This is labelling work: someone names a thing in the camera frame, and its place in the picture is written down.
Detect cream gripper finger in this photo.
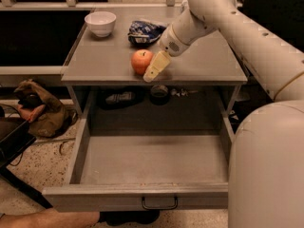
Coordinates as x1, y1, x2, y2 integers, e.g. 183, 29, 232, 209
143, 50, 171, 83

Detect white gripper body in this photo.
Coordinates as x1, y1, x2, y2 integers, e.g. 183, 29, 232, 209
159, 25, 190, 57

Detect red orange apple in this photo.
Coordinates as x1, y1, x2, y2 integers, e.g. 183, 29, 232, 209
131, 49, 154, 75

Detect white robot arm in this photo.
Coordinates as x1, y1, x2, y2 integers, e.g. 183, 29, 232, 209
143, 0, 304, 228

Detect grey open top drawer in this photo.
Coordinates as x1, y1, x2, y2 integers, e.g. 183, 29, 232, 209
43, 102, 233, 211

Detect blue chip bag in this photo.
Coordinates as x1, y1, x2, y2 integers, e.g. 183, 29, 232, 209
127, 20, 167, 45

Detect grey metal cabinet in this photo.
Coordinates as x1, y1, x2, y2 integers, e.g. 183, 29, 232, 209
62, 7, 247, 118

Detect black shoe under cabinet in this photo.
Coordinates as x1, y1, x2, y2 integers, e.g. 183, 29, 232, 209
96, 88, 144, 110

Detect white ceramic bowl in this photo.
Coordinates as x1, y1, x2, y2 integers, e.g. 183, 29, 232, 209
85, 11, 116, 37

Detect black office chair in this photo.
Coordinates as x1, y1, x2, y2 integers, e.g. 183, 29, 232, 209
218, 0, 304, 135

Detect brown bag on floor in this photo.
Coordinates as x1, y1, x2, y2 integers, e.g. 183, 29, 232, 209
14, 79, 74, 138

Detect black headphones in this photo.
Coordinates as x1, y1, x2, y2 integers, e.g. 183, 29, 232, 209
18, 94, 43, 108

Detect black laptop case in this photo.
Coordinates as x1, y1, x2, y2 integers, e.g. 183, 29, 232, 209
0, 117, 36, 167

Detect black sock shoe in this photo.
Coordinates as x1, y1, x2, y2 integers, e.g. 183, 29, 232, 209
98, 210, 160, 226

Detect person's bare leg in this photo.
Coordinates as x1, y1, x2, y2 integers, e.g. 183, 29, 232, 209
0, 208, 100, 228

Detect black drawer handle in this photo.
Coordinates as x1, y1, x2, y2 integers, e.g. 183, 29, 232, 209
142, 197, 179, 210

